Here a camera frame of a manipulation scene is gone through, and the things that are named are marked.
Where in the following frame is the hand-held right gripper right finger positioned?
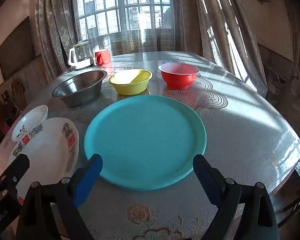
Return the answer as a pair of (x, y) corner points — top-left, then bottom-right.
(192, 154), (280, 240)

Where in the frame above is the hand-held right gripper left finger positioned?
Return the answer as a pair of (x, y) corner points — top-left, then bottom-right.
(19, 154), (103, 240)

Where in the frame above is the large white printed plate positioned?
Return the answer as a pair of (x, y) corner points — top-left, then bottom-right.
(0, 117), (79, 205)

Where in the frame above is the small white printed dish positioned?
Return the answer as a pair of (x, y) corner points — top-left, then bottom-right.
(11, 104), (49, 142)

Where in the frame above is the teal round plate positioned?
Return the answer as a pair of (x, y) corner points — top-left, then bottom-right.
(84, 95), (207, 190)

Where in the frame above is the stainless steel bowl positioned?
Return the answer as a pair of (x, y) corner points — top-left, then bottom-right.
(52, 70), (108, 107)

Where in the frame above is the yellow plastic bowl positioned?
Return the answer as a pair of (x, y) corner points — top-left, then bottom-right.
(109, 69), (153, 96)

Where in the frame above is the red plastic bowl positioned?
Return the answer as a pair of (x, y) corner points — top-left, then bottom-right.
(158, 63), (200, 90)

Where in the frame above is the wooden shelf cabinet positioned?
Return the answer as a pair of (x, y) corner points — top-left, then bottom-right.
(0, 85), (23, 140)

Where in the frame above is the coiled wicker ornament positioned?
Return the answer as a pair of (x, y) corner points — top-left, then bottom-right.
(11, 79), (24, 98)

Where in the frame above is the red mug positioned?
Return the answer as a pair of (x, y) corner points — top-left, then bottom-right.
(94, 49), (112, 66)

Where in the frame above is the white glass electric kettle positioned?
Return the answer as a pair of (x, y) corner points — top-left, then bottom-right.
(68, 41), (95, 70)

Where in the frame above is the grey velvet curtain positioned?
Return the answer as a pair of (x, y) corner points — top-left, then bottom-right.
(180, 0), (268, 97)
(35, 0), (77, 80)

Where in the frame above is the sheer white curtain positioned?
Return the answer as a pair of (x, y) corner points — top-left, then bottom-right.
(75, 0), (188, 57)

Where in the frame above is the grid paned window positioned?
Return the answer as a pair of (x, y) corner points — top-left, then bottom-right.
(76, 0), (177, 39)

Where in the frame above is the dark wall-mounted television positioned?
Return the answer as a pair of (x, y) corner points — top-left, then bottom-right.
(0, 16), (35, 82)

